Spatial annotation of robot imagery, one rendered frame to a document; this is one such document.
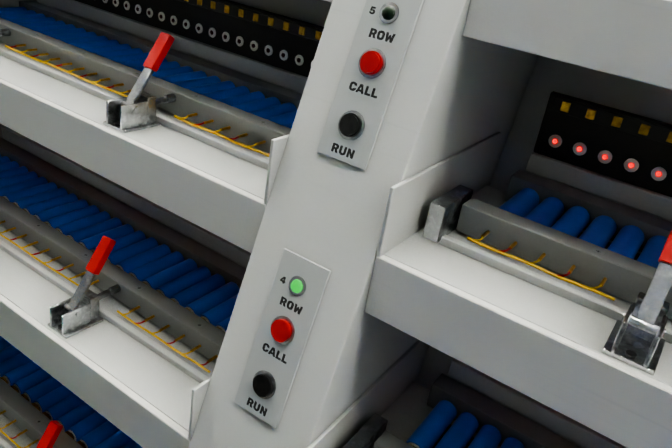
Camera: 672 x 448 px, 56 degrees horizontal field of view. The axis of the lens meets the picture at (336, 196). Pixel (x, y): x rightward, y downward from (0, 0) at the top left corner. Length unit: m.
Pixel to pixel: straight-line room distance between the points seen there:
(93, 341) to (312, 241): 0.26
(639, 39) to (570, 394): 0.20
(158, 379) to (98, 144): 0.21
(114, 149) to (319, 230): 0.22
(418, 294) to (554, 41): 0.18
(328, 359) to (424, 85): 0.19
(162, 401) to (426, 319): 0.25
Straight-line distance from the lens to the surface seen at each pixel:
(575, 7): 0.41
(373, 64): 0.43
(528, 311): 0.41
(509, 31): 0.42
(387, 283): 0.43
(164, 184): 0.54
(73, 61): 0.74
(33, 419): 0.80
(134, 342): 0.63
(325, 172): 0.44
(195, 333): 0.60
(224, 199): 0.49
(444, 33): 0.42
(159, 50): 0.59
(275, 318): 0.46
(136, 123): 0.59
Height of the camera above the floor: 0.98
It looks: 8 degrees down
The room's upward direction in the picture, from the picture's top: 19 degrees clockwise
